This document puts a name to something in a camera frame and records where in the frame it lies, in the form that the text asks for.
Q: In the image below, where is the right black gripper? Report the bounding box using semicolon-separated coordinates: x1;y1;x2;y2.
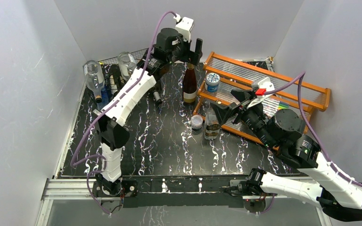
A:
208;89;275;148

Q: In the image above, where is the dark red wine bottle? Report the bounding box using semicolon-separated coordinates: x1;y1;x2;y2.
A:
182;63;197;104

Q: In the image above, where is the clear bottle black gold cap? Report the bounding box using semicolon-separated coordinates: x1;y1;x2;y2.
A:
203;101;221;140

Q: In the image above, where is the green bottle silver cap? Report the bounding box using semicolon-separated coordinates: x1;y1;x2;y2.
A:
151;83;162;105

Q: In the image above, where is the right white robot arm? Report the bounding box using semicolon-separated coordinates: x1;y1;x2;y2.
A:
199;52;362;222

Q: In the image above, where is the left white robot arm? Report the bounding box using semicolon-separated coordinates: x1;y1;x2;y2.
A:
96;27;203;196

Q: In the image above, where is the orange wooden shelf rack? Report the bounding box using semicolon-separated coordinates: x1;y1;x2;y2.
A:
192;51;331;145

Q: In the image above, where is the clear bottle copper neck band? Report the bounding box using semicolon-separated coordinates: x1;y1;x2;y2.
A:
117;51;137;81

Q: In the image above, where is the clear bottle blue label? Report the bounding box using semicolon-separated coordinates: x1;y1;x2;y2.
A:
83;60;105;103

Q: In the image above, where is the blue white lidded jar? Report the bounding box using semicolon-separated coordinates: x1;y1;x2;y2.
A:
205;73;220;92

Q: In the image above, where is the coloured marker pen set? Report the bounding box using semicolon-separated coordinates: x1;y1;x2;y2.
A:
262;98;289;111

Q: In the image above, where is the small clear glitter cup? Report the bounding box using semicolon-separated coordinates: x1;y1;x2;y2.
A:
190;114;203;130

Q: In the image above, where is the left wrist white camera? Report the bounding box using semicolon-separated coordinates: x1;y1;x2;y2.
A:
173;14;195;43

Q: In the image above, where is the wrist white camera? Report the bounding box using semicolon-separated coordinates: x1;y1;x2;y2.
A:
248;77;275;108
173;14;195;43

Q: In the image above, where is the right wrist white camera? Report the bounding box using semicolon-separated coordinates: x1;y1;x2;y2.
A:
248;77;275;108

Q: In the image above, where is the black wire wine rack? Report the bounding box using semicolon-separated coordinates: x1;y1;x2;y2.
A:
99;48;148;98

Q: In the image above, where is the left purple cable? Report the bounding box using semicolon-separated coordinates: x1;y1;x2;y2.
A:
70;11;179;216

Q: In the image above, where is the aluminium base frame rail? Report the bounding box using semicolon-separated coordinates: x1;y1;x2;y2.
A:
36;176;331;226

